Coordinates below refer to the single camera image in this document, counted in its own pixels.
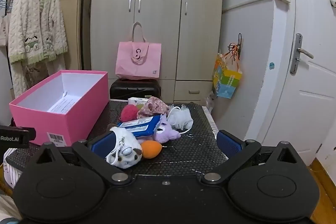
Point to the colourful gift bag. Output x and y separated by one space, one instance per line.
227 81

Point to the black bubble mat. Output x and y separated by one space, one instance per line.
183 155

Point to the white bath pouf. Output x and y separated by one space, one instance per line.
181 117

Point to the white door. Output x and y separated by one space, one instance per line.
309 98

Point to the cream fleece robe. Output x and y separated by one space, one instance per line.
34 29

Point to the white paper slip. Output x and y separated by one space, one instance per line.
64 103

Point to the black suitcase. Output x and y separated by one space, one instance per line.
134 90

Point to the small white plastic bag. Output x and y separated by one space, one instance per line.
211 100

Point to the purple plush toy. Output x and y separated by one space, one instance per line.
166 130

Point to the pink tote bag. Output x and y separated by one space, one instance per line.
139 61

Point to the pink fuzzy ball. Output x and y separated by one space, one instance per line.
128 112

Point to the pink floral cloth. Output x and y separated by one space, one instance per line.
153 107

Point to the blue wet wipes packet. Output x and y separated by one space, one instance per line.
141 126

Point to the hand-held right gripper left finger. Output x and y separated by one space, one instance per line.
102 144

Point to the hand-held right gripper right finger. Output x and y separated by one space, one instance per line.
228 145

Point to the beige canvas bag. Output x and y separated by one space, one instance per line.
3 29

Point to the beige wooden wardrobe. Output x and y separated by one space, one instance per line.
157 29

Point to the orange ball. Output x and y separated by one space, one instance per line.
151 149

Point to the black clothes rack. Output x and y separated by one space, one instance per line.
84 16

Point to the pink cardboard box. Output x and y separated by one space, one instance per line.
78 113

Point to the white tissue packet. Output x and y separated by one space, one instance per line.
136 101

